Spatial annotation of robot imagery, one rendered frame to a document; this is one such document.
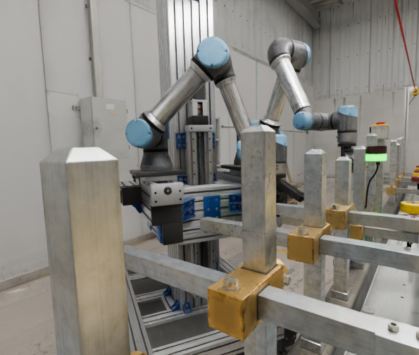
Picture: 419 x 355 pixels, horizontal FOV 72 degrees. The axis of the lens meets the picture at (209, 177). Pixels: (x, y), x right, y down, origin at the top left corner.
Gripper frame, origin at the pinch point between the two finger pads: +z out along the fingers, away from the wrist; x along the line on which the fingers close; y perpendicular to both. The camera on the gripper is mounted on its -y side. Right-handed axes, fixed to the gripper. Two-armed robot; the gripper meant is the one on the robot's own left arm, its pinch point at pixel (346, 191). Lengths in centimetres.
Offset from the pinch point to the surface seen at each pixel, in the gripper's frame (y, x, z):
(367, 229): -28.0, -2.3, 8.5
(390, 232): -30.1, -8.2, 8.2
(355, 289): -40.1, 3.1, 23.7
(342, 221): -54, 9, -1
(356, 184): -22.9, 0.5, -6.0
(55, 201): -117, 34, -17
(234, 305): -101, 27, -2
